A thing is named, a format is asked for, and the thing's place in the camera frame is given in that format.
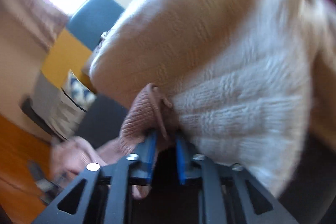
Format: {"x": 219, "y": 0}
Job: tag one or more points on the grey yellow blue sofa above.
{"x": 89, "y": 19}

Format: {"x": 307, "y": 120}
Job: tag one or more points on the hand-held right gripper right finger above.
{"x": 180, "y": 161}

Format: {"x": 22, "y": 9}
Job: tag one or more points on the tiger print cushion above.
{"x": 76, "y": 100}

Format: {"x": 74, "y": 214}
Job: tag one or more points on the black rolled mat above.
{"x": 34, "y": 111}

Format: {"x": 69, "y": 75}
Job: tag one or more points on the cream knit sweater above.
{"x": 223, "y": 56}

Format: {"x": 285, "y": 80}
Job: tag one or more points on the wooden panel wardrobe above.
{"x": 15, "y": 161}

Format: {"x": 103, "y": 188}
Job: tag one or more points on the pink knit sweater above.
{"x": 139, "y": 119}

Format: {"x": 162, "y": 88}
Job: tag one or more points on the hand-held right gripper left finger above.
{"x": 151, "y": 158}

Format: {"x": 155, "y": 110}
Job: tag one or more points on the pink curtain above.
{"x": 31, "y": 11}

